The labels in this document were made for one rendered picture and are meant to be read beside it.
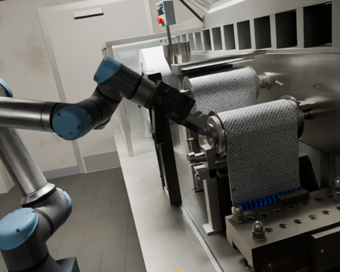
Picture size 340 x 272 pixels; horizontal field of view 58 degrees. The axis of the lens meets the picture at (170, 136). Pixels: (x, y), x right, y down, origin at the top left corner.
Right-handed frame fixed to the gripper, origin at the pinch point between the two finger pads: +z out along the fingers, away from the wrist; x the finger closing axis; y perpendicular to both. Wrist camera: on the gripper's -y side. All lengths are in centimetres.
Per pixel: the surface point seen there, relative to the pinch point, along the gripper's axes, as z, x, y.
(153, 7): -2, 317, 91
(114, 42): -31, 97, 16
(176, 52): -4, 67, 25
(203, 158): 5.7, 3.3, -6.9
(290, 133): 22.5, -4.8, 13.1
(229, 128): 4.2, -4.2, 5.2
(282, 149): 23.0, -4.8, 7.9
